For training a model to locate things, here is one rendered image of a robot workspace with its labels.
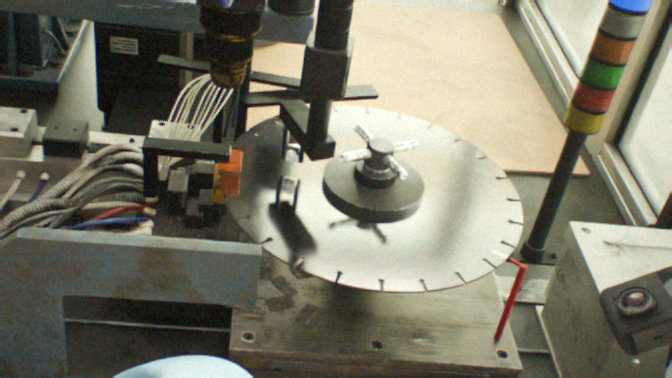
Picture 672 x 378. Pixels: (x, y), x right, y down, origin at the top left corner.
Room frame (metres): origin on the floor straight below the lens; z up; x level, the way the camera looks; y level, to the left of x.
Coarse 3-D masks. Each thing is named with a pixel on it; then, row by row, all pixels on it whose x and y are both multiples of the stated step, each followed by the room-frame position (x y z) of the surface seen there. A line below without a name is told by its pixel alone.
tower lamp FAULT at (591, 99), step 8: (576, 88) 0.90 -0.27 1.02; (584, 88) 0.89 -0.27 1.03; (592, 88) 0.88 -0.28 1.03; (616, 88) 0.89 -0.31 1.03; (576, 96) 0.89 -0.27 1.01; (584, 96) 0.89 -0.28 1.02; (592, 96) 0.88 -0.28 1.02; (600, 96) 0.88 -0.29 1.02; (608, 96) 0.88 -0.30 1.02; (576, 104) 0.89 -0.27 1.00; (584, 104) 0.88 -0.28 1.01; (592, 104) 0.88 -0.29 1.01; (600, 104) 0.88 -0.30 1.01; (608, 104) 0.89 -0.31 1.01
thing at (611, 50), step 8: (600, 32) 0.89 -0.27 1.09; (600, 40) 0.89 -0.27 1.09; (608, 40) 0.88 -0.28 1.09; (616, 40) 0.88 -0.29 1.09; (624, 40) 0.88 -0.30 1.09; (632, 40) 0.88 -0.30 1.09; (592, 48) 0.90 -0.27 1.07; (600, 48) 0.89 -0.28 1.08; (608, 48) 0.88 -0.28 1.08; (616, 48) 0.88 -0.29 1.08; (624, 48) 0.88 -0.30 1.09; (632, 48) 0.89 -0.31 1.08; (600, 56) 0.88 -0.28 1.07; (608, 56) 0.88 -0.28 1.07; (616, 56) 0.88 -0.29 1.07; (624, 56) 0.88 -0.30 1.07; (616, 64) 0.88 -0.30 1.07
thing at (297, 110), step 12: (288, 108) 0.73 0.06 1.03; (300, 108) 0.73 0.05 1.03; (312, 108) 0.68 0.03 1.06; (324, 108) 0.68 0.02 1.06; (288, 120) 0.72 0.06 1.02; (300, 120) 0.71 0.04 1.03; (312, 120) 0.68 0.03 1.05; (324, 120) 0.68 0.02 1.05; (288, 132) 0.72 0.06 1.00; (300, 132) 0.69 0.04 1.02; (312, 132) 0.68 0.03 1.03; (324, 132) 0.68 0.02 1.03; (288, 144) 0.74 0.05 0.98; (300, 144) 0.69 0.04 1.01; (312, 144) 0.67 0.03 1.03; (324, 144) 0.67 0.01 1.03; (300, 156) 0.72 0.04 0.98; (312, 156) 0.67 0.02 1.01; (324, 156) 0.67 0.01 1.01
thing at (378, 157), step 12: (360, 132) 0.75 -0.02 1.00; (372, 144) 0.72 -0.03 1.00; (384, 144) 0.73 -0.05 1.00; (396, 144) 0.74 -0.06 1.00; (408, 144) 0.74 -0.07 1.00; (348, 156) 0.70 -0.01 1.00; (360, 156) 0.71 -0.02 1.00; (372, 156) 0.71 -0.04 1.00; (384, 156) 0.71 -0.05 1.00; (372, 168) 0.71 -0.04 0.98; (384, 168) 0.71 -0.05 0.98; (396, 168) 0.69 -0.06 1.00
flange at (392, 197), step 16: (336, 160) 0.75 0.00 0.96; (400, 160) 0.77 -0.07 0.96; (336, 176) 0.72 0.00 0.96; (352, 176) 0.72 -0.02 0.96; (368, 176) 0.70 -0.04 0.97; (384, 176) 0.71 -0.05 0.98; (416, 176) 0.74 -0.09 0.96; (336, 192) 0.69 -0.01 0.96; (352, 192) 0.69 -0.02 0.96; (368, 192) 0.70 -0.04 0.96; (384, 192) 0.70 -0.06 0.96; (400, 192) 0.71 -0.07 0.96; (416, 192) 0.71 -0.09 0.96; (352, 208) 0.67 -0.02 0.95; (368, 208) 0.67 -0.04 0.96; (384, 208) 0.67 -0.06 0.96; (400, 208) 0.68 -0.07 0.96
